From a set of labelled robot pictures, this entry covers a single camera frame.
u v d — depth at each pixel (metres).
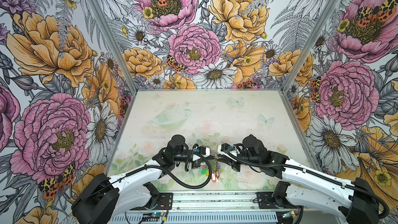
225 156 0.63
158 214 0.71
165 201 0.73
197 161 0.66
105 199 0.41
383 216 0.43
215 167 0.77
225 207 0.73
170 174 0.53
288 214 0.72
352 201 0.41
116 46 0.97
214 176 0.81
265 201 0.74
